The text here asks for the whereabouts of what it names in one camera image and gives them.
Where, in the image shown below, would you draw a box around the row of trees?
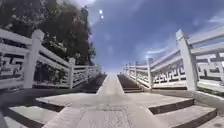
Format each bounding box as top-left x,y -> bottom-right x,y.
0,0 -> 98,84

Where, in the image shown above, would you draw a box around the grey stone steps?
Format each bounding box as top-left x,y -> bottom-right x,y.
0,73 -> 108,128
116,73 -> 224,128

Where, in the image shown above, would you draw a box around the white carved stone railing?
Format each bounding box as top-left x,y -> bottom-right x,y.
120,27 -> 224,94
0,27 -> 102,90

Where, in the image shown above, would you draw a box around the grey stone ramp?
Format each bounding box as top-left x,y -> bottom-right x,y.
35,73 -> 198,128

